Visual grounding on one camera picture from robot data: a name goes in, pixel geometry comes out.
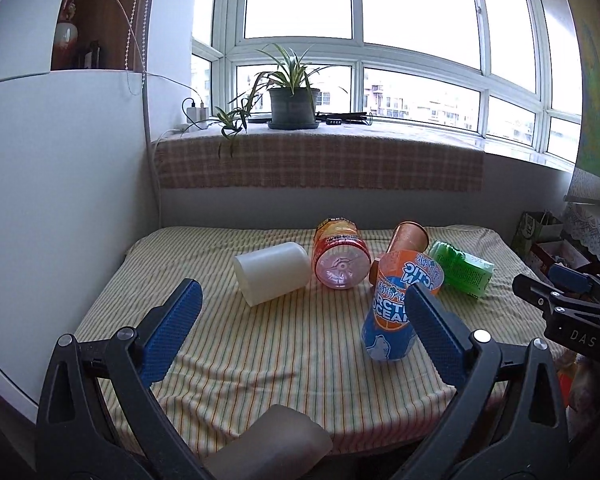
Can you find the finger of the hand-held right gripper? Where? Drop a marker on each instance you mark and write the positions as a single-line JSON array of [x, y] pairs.
[[570, 277], [540, 292]]

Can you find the white window frame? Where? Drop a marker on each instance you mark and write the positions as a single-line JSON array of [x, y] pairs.
[[357, 50]]

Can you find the dark pot saucer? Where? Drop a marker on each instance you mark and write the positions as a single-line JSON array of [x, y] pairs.
[[294, 125]]

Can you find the orange bottle with pink base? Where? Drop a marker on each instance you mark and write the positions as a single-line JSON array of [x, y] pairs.
[[340, 255]]

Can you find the green bottle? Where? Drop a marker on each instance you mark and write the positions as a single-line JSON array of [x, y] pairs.
[[462, 267]]

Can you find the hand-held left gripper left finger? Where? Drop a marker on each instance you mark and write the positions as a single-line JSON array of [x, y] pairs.
[[172, 330]]

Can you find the white cabinet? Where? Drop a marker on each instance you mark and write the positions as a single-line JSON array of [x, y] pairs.
[[60, 185]]

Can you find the black flat device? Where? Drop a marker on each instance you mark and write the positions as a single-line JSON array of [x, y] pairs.
[[347, 118]]

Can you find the green paper bag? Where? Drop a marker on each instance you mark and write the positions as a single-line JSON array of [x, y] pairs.
[[532, 230]]

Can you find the spider plant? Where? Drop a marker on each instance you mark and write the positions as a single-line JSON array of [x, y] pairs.
[[287, 67]]

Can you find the white lace cloth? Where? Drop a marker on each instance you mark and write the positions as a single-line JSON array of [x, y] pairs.
[[597, 225]]

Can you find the wooden shelf niche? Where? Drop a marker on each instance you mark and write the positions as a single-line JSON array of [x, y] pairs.
[[112, 20]]

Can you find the white cup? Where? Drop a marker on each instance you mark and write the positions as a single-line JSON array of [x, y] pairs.
[[272, 272]]

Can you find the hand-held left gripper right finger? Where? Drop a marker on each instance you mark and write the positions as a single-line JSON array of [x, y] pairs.
[[437, 335]]

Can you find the brown cup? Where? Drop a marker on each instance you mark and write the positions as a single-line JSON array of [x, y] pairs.
[[405, 237]]

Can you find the decorated vase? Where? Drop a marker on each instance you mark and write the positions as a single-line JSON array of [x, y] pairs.
[[66, 35]]

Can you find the checked windowsill cloth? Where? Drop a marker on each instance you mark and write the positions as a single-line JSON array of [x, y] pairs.
[[330, 160]]

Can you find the striped tablecloth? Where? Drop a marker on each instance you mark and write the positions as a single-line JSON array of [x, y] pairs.
[[290, 345]]

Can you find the cardboard box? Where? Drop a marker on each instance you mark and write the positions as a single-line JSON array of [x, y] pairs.
[[555, 257]]

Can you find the frosted translucent cup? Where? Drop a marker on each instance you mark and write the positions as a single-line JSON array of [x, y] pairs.
[[275, 440]]

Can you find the grey flower pot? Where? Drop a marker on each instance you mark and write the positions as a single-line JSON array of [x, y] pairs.
[[294, 105]]

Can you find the blue and orange can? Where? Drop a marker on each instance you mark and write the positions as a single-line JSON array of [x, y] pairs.
[[397, 310]]

